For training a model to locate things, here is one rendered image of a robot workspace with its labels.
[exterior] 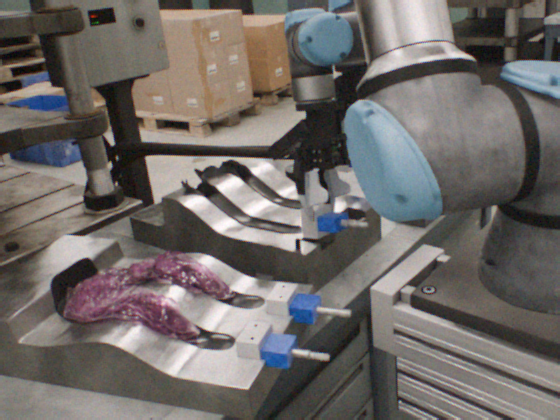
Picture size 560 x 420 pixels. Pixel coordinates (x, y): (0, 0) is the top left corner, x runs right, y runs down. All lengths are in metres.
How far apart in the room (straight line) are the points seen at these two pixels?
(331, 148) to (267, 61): 4.70
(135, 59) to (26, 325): 0.99
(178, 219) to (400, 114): 0.82
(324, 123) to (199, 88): 3.99
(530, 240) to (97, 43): 1.38
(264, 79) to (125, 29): 3.99
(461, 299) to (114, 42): 1.36
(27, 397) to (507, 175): 0.78
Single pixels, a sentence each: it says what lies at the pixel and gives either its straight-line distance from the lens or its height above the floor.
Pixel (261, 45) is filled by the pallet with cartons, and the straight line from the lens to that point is 5.68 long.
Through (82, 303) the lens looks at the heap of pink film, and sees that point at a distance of 1.03.
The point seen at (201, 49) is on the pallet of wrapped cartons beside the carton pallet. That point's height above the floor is 0.69.
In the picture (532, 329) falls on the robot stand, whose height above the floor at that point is 1.04.
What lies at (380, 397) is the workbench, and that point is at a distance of 1.43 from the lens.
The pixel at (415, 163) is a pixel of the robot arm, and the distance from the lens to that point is 0.50.
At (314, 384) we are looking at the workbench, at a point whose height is 0.62.
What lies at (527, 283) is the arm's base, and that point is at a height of 1.07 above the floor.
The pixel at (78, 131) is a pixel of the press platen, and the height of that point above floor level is 1.01.
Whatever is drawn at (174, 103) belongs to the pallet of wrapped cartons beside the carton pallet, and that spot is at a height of 0.24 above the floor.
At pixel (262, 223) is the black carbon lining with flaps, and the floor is 0.88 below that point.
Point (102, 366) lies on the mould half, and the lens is 0.95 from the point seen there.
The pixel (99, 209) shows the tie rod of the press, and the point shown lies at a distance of 1.66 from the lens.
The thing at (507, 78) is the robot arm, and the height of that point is 1.26.
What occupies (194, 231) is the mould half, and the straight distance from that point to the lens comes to 1.24.
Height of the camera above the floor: 1.39
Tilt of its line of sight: 23 degrees down
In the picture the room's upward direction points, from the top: 4 degrees counter-clockwise
